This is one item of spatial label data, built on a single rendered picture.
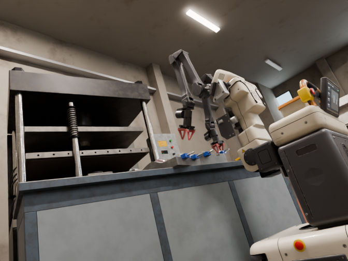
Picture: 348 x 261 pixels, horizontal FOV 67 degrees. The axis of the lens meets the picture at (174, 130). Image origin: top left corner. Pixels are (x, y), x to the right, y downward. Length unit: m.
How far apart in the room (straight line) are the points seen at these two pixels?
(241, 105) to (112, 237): 1.08
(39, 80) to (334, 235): 2.36
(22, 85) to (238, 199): 1.96
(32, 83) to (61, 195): 1.37
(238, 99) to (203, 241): 0.90
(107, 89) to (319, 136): 1.99
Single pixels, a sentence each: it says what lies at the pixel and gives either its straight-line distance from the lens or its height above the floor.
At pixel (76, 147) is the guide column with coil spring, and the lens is 2.39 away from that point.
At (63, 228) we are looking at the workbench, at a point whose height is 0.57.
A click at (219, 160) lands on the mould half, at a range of 2.00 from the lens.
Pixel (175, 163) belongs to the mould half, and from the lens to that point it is 1.62.
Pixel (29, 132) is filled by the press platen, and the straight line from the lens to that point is 2.49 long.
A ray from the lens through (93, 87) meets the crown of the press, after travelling 2.68.
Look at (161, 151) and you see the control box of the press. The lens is 2.81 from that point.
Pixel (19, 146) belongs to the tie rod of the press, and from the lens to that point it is 2.32.
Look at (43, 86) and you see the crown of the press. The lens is 2.57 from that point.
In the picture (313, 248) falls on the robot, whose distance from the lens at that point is 1.36.
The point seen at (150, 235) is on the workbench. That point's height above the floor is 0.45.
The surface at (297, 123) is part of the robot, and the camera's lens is 1.38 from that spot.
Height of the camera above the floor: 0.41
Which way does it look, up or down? 21 degrees up
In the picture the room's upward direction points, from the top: 15 degrees counter-clockwise
